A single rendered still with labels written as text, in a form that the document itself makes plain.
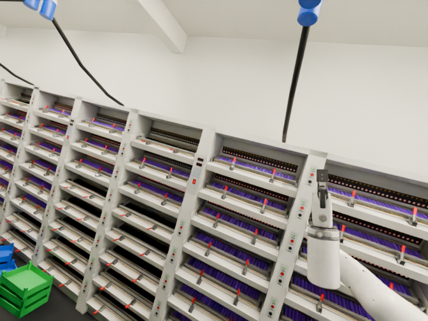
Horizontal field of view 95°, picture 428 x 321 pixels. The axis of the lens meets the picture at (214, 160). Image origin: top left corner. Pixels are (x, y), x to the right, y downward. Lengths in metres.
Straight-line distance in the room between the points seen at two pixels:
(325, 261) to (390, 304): 0.15
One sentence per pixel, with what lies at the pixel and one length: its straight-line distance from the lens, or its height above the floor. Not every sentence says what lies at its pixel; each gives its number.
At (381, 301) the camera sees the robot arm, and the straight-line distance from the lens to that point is 0.72.
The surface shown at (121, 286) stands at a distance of 2.03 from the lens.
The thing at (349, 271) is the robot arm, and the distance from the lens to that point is 0.80.
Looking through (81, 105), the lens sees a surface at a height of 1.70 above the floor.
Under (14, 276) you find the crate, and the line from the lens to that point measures 2.51.
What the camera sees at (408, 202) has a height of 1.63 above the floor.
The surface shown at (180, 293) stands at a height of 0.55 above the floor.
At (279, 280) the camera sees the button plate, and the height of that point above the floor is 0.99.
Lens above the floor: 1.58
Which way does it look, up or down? 1 degrees down
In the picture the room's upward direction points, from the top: 16 degrees clockwise
